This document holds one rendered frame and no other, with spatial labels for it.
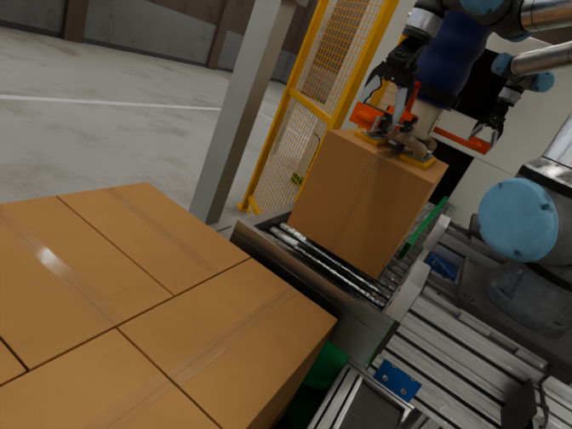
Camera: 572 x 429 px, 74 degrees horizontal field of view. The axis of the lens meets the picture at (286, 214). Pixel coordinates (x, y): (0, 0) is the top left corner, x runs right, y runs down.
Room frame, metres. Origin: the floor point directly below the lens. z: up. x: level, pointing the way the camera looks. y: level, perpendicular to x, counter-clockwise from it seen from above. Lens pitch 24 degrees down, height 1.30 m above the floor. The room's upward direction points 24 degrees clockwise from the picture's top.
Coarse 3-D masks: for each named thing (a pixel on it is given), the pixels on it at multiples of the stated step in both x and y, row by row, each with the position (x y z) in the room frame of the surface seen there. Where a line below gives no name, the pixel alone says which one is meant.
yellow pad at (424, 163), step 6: (402, 156) 1.38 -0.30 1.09; (408, 156) 1.40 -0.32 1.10; (426, 156) 1.56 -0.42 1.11; (432, 156) 1.63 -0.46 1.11; (408, 162) 1.38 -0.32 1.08; (414, 162) 1.37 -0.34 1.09; (420, 162) 1.39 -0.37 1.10; (426, 162) 1.44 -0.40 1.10; (432, 162) 1.54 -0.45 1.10; (420, 168) 1.36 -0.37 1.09; (426, 168) 1.41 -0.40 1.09
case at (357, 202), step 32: (320, 160) 1.34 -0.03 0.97; (352, 160) 1.30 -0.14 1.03; (384, 160) 1.27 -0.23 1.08; (320, 192) 1.32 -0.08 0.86; (352, 192) 1.28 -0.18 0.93; (384, 192) 1.25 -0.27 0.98; (416, 192) 1.22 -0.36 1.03; (288, 224) 1.34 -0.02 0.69; (320, 224) 1.30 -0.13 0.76; (352, 224) 1.27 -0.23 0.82; (384, 224) 1.23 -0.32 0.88; (352, 256) 1.25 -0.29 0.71; (384, 256) 1.22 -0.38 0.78
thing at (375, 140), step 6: (360, 132) 1.47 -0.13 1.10; (360, 138) 1.44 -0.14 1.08; (366, 138) 1.43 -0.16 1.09; (372, 138) 1.45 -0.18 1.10; (378, 138) 1.48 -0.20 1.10; (384, 138) 1.55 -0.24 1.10; (390, 138) 1.66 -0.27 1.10; (372, 144) 1.42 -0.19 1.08; (378, 144) 1.42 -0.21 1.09; (384, 144) 1.52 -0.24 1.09
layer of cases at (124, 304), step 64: (128, 192) 1.30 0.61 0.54; (0, 256) 0.74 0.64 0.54; (64, 256) 0.83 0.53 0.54; (128, 256) 0.95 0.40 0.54; (192, 256) 1.09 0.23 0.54; (0, 320) 0.57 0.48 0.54; (64, 320) 0.64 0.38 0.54; (128, 320) 0.72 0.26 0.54; (192, 320) 0.81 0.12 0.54; (256, 320) 0.92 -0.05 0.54; (320, 320) 1.05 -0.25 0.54; (0, 384) 0.45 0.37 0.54; (64, 384) 0.50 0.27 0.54; (128, 384) 0.56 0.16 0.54; (192, 384) 0.62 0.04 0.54; (256, 384) 0.70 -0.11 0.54
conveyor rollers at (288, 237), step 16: (432, 208) 3.12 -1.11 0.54; (416, 224) 2.53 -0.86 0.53; (432, 224) 2.67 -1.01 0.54; (288, 240) 1.50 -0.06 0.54; (304, 240) 1.57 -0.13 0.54; (416, 240) 2.18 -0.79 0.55; (304, 256) 1.46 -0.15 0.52; (320, 256) 1.46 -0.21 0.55; (336, 256) 1.53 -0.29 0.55; (400, 256) 1.85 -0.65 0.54; (336, 272) 1.40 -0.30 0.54; (352, 272) 1.47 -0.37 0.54; (384, 272) 1.60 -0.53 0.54; (400, 272) 1.66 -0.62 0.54; (352, 288) 1.37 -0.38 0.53; (368, 288) 1.43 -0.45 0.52; (384, 288) 1.44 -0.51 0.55; (368, 304) 1.26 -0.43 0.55; (384, 304) 1.32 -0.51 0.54
